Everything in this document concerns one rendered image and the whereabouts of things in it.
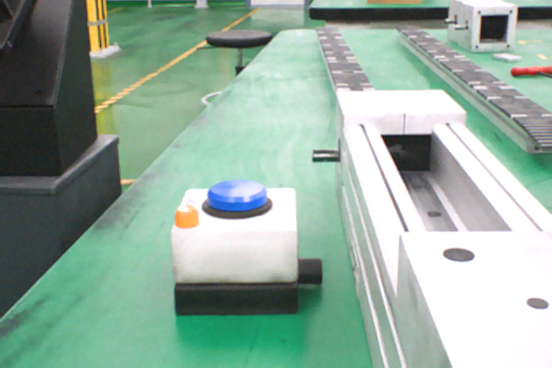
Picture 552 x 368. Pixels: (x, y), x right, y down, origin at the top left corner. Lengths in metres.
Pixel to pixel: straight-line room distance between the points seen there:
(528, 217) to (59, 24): 0.56
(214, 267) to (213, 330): 0.04
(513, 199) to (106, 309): 0.27
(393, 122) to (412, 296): 0.36
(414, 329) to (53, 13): 0.64
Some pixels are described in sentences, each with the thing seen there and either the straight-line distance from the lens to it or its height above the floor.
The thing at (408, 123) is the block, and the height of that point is 0.87.
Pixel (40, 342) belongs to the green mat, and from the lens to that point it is 0.47.
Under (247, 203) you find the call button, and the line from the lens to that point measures 0.47.
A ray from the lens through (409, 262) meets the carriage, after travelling 0.26.
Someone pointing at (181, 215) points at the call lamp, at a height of 0.85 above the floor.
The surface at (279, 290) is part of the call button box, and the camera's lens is 0.47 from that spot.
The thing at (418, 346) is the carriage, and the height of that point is 0.88.
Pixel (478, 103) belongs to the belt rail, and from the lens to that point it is 1.04.
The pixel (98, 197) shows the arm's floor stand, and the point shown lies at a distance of 0.88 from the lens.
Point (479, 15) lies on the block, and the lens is 1.57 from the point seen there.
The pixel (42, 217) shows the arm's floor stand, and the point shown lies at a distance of 0.78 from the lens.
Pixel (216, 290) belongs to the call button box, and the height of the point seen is 0.80.
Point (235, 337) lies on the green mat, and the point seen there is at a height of 0.78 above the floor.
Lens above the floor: 1.01
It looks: 17 degrees down
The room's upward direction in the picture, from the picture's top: 1 degrees counter-clockwise
